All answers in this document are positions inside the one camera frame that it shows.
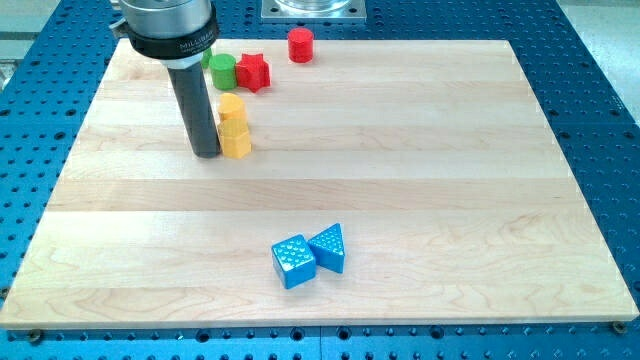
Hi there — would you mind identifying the blue perforated table plate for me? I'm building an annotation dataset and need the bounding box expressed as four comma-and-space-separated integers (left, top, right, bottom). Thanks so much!
1, 0, 639, 359

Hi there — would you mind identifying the light wooden board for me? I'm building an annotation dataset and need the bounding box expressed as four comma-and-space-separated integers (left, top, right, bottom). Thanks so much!
1, 39, 638, 329

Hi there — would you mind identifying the red star block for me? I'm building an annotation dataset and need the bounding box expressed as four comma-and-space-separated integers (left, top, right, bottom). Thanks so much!
235, 53, 271, 93

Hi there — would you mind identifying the blue triangle block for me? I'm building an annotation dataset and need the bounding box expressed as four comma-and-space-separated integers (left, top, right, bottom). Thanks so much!
308, 223, 346, 274

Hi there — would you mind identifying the yellow hexagon block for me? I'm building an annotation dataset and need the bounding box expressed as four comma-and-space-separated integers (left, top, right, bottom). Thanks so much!
218, 119, 252, 159

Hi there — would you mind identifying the yellow semicircle block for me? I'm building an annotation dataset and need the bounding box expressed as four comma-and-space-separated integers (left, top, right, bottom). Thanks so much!
217, 93, 247, 122

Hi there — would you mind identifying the small green block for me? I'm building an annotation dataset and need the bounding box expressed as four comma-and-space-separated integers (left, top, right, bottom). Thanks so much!
201, 48, 212, 69

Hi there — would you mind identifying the red cylinder block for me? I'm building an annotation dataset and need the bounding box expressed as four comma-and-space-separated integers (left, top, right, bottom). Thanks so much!
287, 28, 314, 63

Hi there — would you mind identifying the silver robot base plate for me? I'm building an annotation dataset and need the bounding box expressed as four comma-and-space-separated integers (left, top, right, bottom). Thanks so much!
259, 0, 367, 24

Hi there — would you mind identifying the green cylinder block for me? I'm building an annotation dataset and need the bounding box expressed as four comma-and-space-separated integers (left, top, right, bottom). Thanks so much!
209, 53, 237, 90

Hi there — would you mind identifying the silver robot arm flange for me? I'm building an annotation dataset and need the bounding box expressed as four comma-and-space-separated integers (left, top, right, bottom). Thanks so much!
109, 0, 219, 70

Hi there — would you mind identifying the blue cube block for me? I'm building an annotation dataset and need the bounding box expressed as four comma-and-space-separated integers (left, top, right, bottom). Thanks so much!
271, 234, 316, 289

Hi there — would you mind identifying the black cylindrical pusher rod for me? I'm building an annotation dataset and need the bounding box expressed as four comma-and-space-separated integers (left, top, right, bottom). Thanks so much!
168, 63, 221, 158

